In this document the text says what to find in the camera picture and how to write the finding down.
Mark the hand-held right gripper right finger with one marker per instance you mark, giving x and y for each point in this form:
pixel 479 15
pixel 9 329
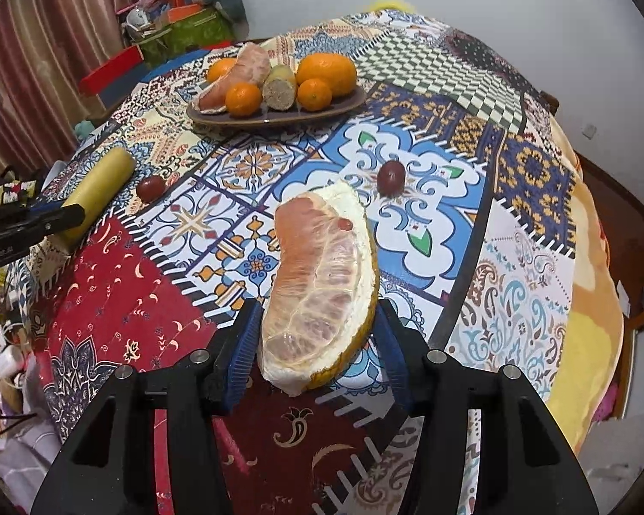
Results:
pixel 394 357

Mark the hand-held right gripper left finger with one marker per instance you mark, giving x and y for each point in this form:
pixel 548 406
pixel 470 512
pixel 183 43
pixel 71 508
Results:
pixel 241 357

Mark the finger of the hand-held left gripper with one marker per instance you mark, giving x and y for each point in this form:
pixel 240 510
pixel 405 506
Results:
pixel 43 218

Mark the pomelo piece with rind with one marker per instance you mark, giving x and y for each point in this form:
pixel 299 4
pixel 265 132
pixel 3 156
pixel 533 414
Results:
pixel 322 279

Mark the large orange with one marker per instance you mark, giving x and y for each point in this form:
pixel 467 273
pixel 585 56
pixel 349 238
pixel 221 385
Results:
pixel 219 68
pixel 327 71

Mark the small tangerine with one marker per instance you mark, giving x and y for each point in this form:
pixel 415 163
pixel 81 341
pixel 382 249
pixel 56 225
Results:
pixel 314 95
pixel 243 100

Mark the dark purple plate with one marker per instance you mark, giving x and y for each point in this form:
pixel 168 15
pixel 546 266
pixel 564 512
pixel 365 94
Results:
pixel 330 110

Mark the peeled pomelo piece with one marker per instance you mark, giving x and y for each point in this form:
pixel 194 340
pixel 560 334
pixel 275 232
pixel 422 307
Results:
pixel 249 64

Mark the teal cloth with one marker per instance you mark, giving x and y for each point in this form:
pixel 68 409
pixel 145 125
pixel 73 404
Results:
pixel 84 127

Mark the red jujube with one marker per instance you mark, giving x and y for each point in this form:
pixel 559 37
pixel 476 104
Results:
pixel 390 178
pixel 150 189

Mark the red box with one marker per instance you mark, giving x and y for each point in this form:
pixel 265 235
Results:
pixel 110 72

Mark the striped brown curtain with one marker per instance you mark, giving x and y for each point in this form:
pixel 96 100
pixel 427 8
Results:
pixel 48 48

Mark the orange yellow blanket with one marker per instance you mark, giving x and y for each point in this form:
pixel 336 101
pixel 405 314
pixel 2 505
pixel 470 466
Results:
pixel 595 279

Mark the green box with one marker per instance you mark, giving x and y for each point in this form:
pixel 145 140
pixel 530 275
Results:
pixel 188 37

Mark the patchwork tablecloth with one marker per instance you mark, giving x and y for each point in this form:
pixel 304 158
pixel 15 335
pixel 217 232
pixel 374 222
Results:
pixel 451 118

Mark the orange box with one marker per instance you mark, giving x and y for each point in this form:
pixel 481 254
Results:
pixel 185 10

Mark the yellow curved chair back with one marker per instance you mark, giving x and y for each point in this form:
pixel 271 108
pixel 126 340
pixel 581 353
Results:
pixel 392 2

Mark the wall socket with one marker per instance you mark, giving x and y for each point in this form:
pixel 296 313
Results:
pixel 589 130

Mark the wooden bed post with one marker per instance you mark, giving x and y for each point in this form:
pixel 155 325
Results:
pixel 550 102

